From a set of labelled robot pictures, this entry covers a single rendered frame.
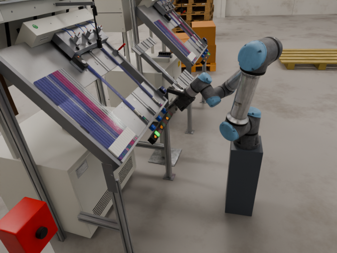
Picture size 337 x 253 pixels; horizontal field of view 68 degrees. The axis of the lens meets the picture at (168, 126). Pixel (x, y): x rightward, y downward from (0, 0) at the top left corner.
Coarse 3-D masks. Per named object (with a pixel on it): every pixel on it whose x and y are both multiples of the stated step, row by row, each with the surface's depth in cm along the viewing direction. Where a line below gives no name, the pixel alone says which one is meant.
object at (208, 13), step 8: (176, 0) 563; (184, 0) 628; (192, 0) 548; (200, 0) 607; (208, 0) 543; (176, 8) 614; (184, 8) 626; (192, 8) 560; (200, 8) 609; (208, 8) 549; (184, 16) 624; (192, 16) 575; (200, 16) 611; (208, 16) 554; (176, 32) 588; (184, 32) 623
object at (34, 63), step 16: (16, 48) 112; (32, 48) 118; (48, 48) 125; (96, 48) 150; (16, 64) 108; (32, 64) 113; (48, 64) 119; (64, 64) 126; (96, 64) 142; (112, 64) 152; (32, 80) 108; (80, 80) 127
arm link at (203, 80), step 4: (204, 72) 141; (200, 76) 140; (204, 76) 138; (208, 76) 141; (196, 80) 142; (200, 80) 140; (204, 80) 139; (208, 80) 139; (192, 84) 144; (196, 84) 142; (200, 84) 141; (204, 84) 140; (208, 84) 140; (192, 88) 144; (196, 88) 143; (200, 88) 141; (196, 92) 145
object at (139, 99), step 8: (136, 88) 155; (128, 96) 145; (136, 96) 150; (144, 96) 156; (120, 104) 137; (136, 104) 146; (144, 104) 151; (152, 104) 157; (112, 112) 130; (120, 112) 134; (128, 112) 138; (144, 112) 147; (152, 112) 151; (128, 120) 134; (136, 120) 139; (144, 120) 142; (136, 128) 135
